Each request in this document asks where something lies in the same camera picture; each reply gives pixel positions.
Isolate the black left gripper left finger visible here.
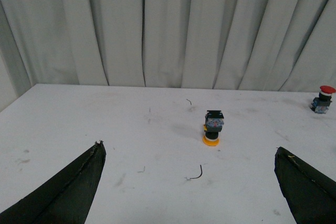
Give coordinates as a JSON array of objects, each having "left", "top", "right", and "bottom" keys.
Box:
[{"left": 1, "top": 141, "right": 106, "bottom": 223}]

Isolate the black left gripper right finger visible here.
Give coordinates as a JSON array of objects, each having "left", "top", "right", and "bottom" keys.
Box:
[{"left": 275, "top": 147, "right": 335, "bottom": 223}]

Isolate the yellow push button switch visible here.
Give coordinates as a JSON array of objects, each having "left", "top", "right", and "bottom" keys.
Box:
[{"left": 202, "top": 110, "right": 224, "bottom": 146}]

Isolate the white curtain backdrop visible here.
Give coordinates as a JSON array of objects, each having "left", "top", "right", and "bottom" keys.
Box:
[{"left": 1, "top": 0, "right": 335, "bottom": 109}]

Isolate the red push button switch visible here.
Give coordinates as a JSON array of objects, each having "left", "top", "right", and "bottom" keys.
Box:
[{"left": 310, "top": 85, "right": 335, "bottom": 114}]

